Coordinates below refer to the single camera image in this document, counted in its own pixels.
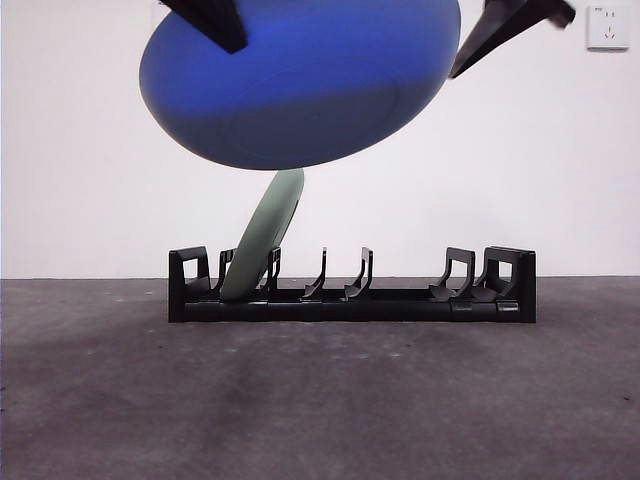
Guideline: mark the black plastic plate rack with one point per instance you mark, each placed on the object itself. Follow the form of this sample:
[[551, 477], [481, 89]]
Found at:
[[350, 310]]

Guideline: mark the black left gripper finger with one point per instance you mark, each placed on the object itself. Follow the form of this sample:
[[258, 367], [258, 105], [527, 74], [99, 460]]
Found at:
[[215, 20]]

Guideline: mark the blue round plate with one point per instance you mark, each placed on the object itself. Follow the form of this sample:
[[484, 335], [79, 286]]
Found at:
[[300, 100]]

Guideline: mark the white wall socket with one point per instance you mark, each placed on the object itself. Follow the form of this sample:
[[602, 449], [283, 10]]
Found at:
[[607, 27]]

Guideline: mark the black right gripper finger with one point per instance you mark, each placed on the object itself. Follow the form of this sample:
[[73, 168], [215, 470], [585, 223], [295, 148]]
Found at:
[[500, 30]]

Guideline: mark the pale green round plate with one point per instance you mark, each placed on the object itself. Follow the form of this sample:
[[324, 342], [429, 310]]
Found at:
[[265, 235]]

